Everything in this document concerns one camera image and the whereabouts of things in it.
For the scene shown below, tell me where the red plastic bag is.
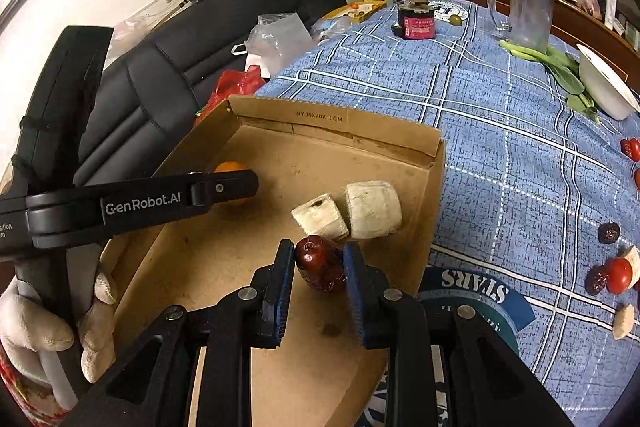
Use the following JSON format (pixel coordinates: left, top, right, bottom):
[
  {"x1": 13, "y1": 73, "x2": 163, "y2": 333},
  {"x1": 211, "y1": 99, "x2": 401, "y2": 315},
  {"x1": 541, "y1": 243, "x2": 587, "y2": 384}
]
[{"x1": 196, "y1": 66, "x2": 267, "y2": 118}]

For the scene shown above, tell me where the glass mug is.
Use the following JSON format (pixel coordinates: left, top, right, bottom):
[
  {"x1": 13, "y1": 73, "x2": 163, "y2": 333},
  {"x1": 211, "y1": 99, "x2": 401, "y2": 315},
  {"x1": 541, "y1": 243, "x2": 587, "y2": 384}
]
[{"x1": 487, "y1": 0, "x2": 557, "y2": 52}]

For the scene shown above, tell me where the white yam chunk right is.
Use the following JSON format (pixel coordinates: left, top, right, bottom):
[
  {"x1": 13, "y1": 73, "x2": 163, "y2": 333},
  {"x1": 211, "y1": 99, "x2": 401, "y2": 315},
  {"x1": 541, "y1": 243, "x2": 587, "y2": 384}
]
[{"x1": 345, "y1": 181, "x2": 403, "y2": 239}]

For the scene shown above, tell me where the white yam chunk left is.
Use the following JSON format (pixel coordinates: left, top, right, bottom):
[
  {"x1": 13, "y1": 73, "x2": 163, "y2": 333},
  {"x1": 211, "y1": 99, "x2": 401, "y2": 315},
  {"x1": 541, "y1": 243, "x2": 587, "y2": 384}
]
[{"x1": 291, "y1": 193, "x2": 350, "y2": 240}]

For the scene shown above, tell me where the tangerine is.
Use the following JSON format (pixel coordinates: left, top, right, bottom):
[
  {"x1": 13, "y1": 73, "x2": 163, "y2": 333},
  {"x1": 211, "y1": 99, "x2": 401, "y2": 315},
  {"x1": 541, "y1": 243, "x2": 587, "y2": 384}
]
[{"x1": 212, "y1": 161, "x2": 251, "y2": 208}]

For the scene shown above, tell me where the yellow box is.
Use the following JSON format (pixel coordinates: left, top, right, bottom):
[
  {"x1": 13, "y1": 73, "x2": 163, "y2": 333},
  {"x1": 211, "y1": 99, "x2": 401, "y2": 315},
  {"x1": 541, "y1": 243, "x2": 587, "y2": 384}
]
[{"x1": 320, "y1": 0, "x2": 387, "y2": 25}]

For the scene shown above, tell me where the dark jar with pink label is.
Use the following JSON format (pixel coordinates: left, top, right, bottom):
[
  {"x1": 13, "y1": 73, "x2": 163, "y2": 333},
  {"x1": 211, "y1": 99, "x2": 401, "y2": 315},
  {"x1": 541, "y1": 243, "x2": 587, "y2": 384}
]
[{"x1": 397, "y1": 0, "x2": 437, "y2": 42}]

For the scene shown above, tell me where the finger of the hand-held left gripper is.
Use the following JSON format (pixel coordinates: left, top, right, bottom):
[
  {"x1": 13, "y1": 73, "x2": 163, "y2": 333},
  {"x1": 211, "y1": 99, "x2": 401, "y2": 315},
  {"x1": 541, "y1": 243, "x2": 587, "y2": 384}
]
[{"x1": 189, "y1": 169, "x2": 260, "y2": 210}]

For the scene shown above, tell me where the white bowl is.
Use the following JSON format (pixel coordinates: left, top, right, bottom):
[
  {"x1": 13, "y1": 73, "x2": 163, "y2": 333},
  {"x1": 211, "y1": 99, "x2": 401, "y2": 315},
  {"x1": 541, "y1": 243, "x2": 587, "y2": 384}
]
[{"x1": 576, "y1": 43, "x2": 640, "y2": 122}]

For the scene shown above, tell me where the blue checked tablecloth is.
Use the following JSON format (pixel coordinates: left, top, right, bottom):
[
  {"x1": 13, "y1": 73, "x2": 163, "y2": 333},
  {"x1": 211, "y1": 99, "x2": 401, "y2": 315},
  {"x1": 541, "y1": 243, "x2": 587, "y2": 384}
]
[{"x1": 255, "y1": 0, "x2": 640, "y2": 427}]

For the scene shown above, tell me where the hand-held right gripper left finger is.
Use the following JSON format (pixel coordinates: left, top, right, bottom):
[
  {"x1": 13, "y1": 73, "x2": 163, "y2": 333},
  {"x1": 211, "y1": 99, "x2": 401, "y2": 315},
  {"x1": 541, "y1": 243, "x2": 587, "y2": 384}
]
[{"x1": 60, "y1": 238, "x2": 296, "y2": 427}]

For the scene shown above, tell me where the white yam chunk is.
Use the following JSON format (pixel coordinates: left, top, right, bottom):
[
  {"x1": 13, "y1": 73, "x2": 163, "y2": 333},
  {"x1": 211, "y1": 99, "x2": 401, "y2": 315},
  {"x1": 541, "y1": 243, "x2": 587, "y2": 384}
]
[
  {"x1": 291, "y1": 193, "x2": 350, "y2": 240},
  {"x1": 345, "y1": 181, "x2": 403, "y2": 239}
]

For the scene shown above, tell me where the black sofa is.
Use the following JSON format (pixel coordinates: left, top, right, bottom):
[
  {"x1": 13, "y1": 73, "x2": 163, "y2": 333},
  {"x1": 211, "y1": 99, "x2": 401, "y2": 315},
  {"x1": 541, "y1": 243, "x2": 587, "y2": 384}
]
[{"x1": 75, "y1": 0, "x2": 348, "y2": 188}]

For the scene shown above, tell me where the person's left hand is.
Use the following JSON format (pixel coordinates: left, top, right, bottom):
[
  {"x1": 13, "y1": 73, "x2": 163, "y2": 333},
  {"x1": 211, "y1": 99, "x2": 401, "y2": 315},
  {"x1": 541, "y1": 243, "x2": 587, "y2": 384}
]
[{"x1": 0, "y1": 264, "x2": 119, "y2": 385}]

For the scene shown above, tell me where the green leafy vegetable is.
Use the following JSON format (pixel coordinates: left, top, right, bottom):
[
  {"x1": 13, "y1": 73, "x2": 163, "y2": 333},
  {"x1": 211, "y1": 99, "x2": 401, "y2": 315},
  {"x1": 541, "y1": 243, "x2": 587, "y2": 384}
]
[{"x1": 499, "y1": 38, "x2": 601, "y2": 124}]

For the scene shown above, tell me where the person's left forearm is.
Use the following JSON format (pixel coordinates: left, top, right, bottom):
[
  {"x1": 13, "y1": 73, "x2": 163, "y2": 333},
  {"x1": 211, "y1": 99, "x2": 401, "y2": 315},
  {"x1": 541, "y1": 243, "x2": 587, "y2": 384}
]
[{"x1": 0, "y1": 347, "x2": 66, "y2": 427}]

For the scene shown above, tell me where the small clear plastic bag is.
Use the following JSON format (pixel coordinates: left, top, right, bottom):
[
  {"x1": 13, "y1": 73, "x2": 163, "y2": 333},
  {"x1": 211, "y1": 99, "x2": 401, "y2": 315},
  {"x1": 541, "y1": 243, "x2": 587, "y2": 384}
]
[{"x1": 310, "y1": 17, "x2": 356, "y2": 42}]

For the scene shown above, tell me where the red date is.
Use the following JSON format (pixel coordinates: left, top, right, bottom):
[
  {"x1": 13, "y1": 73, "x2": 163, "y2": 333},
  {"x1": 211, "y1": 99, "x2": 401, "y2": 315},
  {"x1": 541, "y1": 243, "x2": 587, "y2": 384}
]
[
  {"x1": 585, "y1": 266, "x2": 610, "y2": 297},
  {"x1": 294, "y1": 234, "x2": 347, "y2": 294},
  {"x1": 597, "y1": 222, "x2": 622, "y2": 245}
]

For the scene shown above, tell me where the cardboard box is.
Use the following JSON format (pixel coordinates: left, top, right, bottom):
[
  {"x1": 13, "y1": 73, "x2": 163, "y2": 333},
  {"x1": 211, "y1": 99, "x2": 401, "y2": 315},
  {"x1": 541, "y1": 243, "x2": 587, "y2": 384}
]
[{"x1": 97, "y1": 94, "x2": 447, "y2": 427}]

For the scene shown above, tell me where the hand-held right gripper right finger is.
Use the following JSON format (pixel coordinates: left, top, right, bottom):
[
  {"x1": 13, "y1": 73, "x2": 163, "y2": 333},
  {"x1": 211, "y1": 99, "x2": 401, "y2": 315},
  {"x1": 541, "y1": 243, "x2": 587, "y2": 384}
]
[{"x1": 342, "y1": 241, "x2": 576, "y2": 427}]

